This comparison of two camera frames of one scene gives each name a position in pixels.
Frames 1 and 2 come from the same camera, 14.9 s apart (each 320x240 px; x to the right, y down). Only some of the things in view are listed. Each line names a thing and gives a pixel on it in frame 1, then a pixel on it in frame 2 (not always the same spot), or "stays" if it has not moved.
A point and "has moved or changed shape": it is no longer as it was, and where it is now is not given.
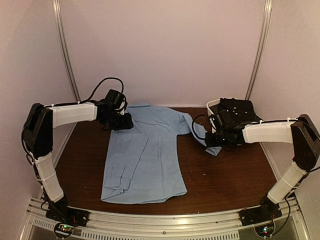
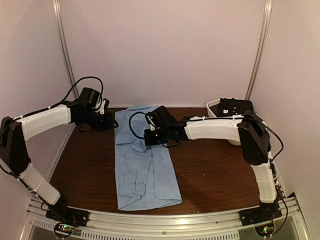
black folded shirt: [234, 114] stays
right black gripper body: [221, 140] -> [161, 138]
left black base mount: [69, 215] stays
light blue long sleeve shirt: [146, 162] has moved or changed shape
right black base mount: [266, 211] stays
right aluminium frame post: [262, 48] stays
